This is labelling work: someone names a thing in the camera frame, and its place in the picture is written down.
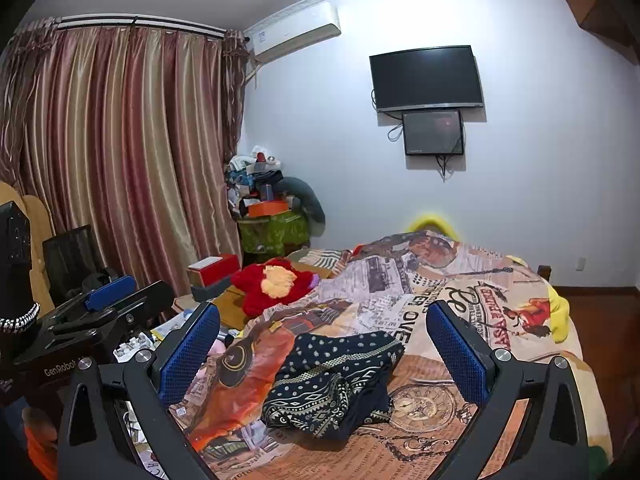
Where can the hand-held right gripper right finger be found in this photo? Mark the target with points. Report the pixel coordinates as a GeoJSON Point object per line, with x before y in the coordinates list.
{"type": "Point", "coordinates": [455, 345]}

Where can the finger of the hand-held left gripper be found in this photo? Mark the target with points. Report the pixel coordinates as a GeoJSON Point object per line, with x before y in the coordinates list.
{"type": "Point", "coordinates": [110, 292]}
{"type": "Point", "coordinates": [150, 300]}

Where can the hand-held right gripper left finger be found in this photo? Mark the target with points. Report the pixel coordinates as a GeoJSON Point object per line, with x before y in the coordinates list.
{"type": "Point", "coordinates": [192, 345]}

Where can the navy patterned hooded jacket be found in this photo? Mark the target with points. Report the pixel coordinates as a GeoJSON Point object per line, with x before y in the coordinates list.
{"type": "Point", "coordinates": [325, 375]}

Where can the black mesh chair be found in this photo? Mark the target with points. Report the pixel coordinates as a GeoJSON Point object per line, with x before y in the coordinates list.
{"type": "Point", "coordinates": [75, 260]}

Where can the grey box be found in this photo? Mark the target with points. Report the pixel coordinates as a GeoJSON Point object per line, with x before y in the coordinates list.
{"type": "Point", "coordinates": [212, 291]}

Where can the red box with white lid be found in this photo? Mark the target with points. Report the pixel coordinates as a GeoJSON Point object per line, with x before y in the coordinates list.
{"type": "Point", "coordinates": [215, 267]}

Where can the orange cloth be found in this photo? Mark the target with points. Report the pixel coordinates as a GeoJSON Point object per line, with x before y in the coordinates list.
{"type": "Point", "coordinates": [42, 445]}

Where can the newspaper print blanket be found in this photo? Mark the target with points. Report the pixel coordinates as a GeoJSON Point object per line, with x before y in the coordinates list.
{"type": "Point", "coordinates": [400, 285]}

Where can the red plush toy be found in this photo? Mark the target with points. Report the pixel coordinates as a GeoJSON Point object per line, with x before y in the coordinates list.
{"type": "Point", "coordinates": [255, 285]}

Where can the beige wooden board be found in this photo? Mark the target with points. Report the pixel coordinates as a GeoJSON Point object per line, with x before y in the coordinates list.
{"type": "Point", "coordinates": [37, 220]}

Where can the yellow bedsheet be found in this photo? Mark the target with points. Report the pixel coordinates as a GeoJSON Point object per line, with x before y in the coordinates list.
{"type": "Point", "coordinates": [557, 315]}

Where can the yellow cushion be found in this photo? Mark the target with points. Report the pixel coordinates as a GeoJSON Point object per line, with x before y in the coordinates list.
{"type": "Point", "coordinates": [432, 222]}

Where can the striped brown curtain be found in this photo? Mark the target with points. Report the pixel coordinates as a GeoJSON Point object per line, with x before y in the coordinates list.
{"type": "Point", "coordinates": [125, 160]}

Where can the green patterned cloth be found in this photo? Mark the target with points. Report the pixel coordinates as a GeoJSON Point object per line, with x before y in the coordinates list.
{"type": "Point", "coordinates": [270, 232]}

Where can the orange box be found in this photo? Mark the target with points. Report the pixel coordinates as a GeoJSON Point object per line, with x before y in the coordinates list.
{"type": "Point", "coordinates": [267, 209]}

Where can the pile of mixed clutter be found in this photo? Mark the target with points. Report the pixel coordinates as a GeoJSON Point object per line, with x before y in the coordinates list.
{"type": "Point", "coordinates": [250, 175]}

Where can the grey neck pillow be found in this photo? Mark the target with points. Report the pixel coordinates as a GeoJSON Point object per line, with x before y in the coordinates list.
{"type": "Point", "coordinates": [307, 205]}

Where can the white air conditioner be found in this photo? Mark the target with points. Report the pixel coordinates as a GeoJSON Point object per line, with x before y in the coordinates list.
{"type": "Point", "coordinates": [295, 30]}

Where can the wooden wardrobe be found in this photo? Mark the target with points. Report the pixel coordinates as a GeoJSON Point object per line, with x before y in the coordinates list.
{"type": "Point", "coordinates": [600, 15]}

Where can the wooden bed post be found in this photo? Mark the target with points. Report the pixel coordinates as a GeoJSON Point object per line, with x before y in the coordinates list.
{"type": "Point", "coordinates": [545, 271]}

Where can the small black wall monitor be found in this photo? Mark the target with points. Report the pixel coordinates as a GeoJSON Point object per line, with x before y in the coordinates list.
{"type": "Point", "coordinates": [432, 132]}

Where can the black wall television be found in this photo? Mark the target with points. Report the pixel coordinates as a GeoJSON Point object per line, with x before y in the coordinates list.
{"type": "Point", "coordinates": [425, 77]}

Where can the white curtain rail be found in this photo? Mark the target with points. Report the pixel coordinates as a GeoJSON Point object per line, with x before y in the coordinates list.
{"type": "Point", "coordinates": [125, 22]}

